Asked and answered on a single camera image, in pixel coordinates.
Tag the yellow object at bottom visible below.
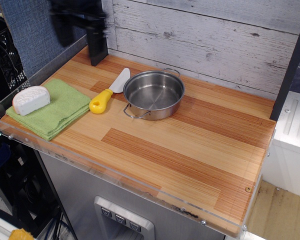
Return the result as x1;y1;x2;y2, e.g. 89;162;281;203
8;228;35;240

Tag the black plastic crate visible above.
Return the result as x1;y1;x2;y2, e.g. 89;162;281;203
0;25;31;100

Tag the dark left vertical post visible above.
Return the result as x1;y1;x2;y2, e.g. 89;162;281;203
83;0;108;66

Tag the clear acrylic table guard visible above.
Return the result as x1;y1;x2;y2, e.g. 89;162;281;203
0;34;276;238

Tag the folded green cloth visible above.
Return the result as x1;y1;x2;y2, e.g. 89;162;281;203
6;79;91;141

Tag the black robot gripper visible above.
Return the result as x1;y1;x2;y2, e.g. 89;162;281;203
49;0;108;48

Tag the stainless toy fridge cabinet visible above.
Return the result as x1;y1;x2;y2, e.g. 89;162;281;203
40;153;225;240

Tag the dark vertical post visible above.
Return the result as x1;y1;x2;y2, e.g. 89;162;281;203
269;33;300;121
83;0;108;66

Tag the round metal pot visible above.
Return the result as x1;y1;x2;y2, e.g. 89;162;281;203
123;68;185;121

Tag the yellow handled toy knife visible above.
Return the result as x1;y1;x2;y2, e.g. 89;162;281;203
89;68;131;114

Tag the silver dispenser button panel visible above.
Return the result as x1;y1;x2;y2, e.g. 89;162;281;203
94;196;156;240

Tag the white aluminium side block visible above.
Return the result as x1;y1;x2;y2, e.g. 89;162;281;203
261;91;300;196

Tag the blue fabric partition panel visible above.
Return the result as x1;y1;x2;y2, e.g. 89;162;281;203
0;0;87;78

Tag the white toy sushi piece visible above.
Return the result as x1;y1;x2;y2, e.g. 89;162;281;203
12;86;51;116

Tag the dark right vertical post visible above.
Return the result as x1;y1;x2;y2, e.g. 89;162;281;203
269;33;300;121

